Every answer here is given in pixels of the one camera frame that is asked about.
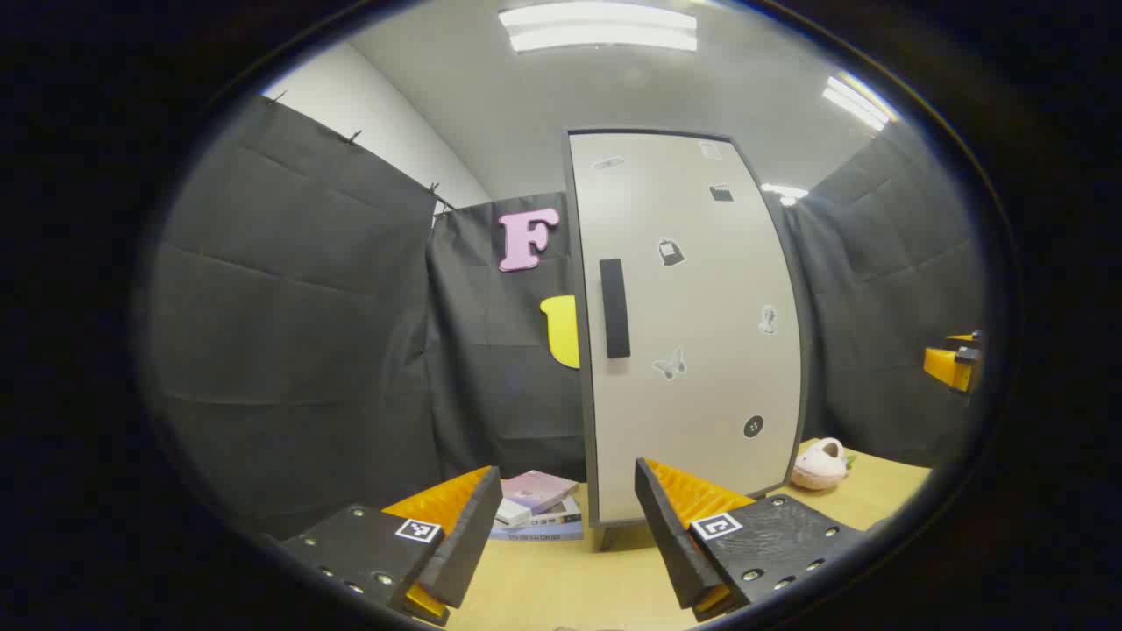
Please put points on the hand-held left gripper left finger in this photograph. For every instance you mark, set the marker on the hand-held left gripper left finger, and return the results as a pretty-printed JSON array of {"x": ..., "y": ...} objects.
[{"x": 469, "y": 526}]

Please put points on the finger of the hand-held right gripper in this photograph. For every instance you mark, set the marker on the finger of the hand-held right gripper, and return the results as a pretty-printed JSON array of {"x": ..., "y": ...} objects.
[{"x": 948, "y": 361}]

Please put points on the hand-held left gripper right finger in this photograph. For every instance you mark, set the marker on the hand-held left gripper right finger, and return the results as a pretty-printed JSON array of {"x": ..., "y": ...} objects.
[{"x": 671, "y": 539}]

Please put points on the white cabinet door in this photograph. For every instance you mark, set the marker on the white cabinet door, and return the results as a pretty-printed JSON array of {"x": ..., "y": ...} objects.
[{"x": 701, "y": 289}]

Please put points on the white book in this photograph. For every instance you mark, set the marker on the white book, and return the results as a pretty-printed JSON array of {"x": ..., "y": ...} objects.
[{"x": 511, "y": 514}]

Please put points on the blue book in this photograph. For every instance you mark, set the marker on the blue book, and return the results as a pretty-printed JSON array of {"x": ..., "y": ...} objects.
[{"x": 543, "y": 532}]

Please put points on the pink plush toy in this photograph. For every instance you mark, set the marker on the pink plush toy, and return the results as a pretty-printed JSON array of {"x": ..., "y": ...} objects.
[{"x": 817, "y": 469}]

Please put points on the ceiling light panel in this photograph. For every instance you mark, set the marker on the ceiling light panel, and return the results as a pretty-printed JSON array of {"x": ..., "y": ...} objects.
[
  {"x": 783, "y": 190},
  {"x": 859, "y": 101},
  {"x": 600, "y": 26}
]

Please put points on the black backdrop cloth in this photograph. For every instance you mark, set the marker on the black backdrop cloth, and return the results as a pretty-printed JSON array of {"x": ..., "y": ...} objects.
[{"x": 289, "y": 350}]

